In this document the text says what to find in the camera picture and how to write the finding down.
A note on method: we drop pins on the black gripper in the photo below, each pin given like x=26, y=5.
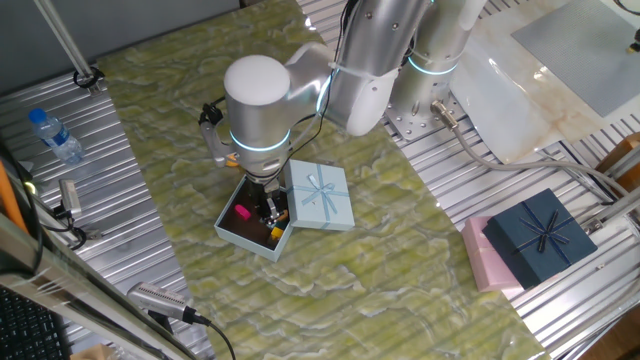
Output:
x=262, y=186

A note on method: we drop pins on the small pink toy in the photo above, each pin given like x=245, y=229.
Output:
x=242, y=212

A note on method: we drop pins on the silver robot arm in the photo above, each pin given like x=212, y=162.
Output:
x=350, y=60

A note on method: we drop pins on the light blue gift box base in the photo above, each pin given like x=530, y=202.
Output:
x=250, y=240

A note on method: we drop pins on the light blue gift box lid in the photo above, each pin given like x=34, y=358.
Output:
x=320, y=195

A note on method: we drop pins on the dark blue gift box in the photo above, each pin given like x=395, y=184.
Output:
x=540, y=237

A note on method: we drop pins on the brown wooden box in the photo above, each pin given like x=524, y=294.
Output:
x=622, y=160

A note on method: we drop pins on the gold metallic toy block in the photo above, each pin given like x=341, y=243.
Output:
x=277, y=233

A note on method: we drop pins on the green marble pattern mat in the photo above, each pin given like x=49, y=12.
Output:
x=325, y=280

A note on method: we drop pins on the white ridged device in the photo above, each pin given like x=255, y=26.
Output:
x=155, y=297

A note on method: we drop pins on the silver robot mounting plate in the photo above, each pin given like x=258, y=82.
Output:
x=407, y=122

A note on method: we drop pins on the clear plastic water bottle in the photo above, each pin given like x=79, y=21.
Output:
x=55, y=137

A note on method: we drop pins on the pink flat object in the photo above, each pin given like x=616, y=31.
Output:
x=487, y=265

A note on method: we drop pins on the beige flat sheet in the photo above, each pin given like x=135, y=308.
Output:
x=500, y=100

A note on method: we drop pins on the orange pole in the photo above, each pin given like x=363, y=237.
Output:
x=10, y=200

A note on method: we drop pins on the silver tripod pole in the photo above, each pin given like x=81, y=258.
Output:
x=65, y=40

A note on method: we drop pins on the black keyboard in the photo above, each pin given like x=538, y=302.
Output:
x=25, y=325

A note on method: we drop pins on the grey studded baseplate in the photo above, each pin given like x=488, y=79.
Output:
x=585, y=45

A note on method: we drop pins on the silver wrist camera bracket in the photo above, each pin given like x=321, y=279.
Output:
x=212, y=142

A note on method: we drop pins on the aluminium frame bar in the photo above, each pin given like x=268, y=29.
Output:
x=75, y=290

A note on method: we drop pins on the silver aluminium rail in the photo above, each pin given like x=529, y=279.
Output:
x=615, y=210

